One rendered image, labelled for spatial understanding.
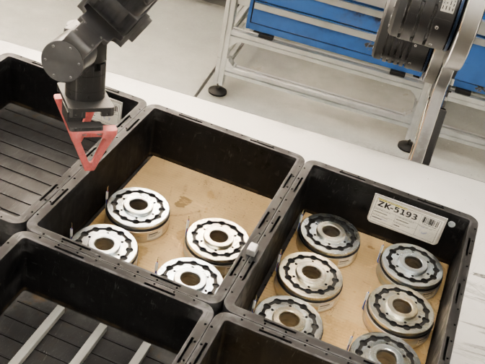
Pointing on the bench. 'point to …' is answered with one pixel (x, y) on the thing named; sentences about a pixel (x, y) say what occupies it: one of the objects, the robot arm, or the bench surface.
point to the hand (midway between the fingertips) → (83, 150)
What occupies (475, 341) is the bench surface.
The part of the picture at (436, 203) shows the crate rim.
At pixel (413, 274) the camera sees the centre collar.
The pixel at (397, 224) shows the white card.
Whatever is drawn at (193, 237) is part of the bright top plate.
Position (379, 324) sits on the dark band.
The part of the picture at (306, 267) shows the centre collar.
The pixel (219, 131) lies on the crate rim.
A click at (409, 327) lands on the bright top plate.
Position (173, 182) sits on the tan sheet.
